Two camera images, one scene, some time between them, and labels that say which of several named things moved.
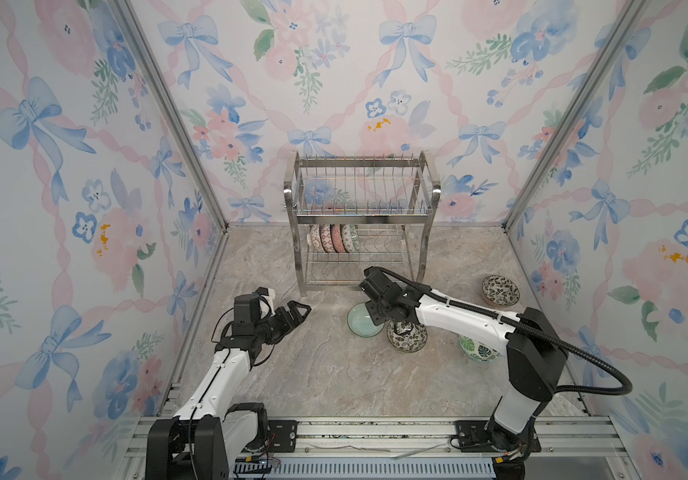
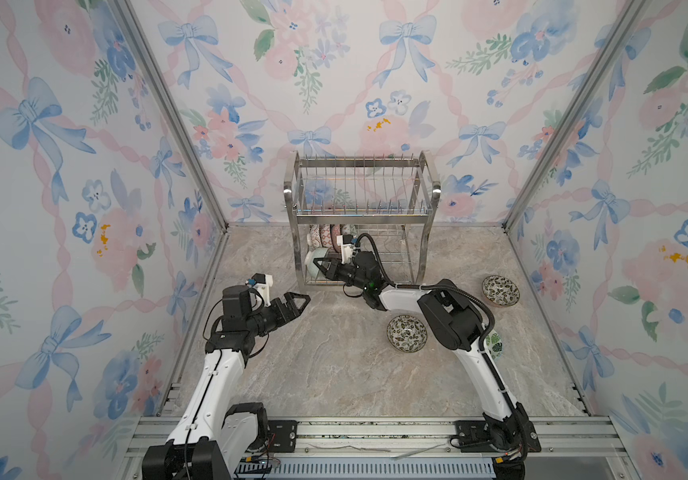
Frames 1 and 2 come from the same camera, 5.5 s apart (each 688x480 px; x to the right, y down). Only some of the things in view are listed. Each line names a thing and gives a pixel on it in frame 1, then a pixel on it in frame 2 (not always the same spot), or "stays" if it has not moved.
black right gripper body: (378, 316) → (349, 276)
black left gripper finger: (308, 310) → (291, 310)
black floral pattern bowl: (337, 238) stays
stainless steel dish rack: (349, 214) stays
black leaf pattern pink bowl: (501, 290) stays
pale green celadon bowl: (360, 321) → (312, 269)
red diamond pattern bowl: (326, 238) stays
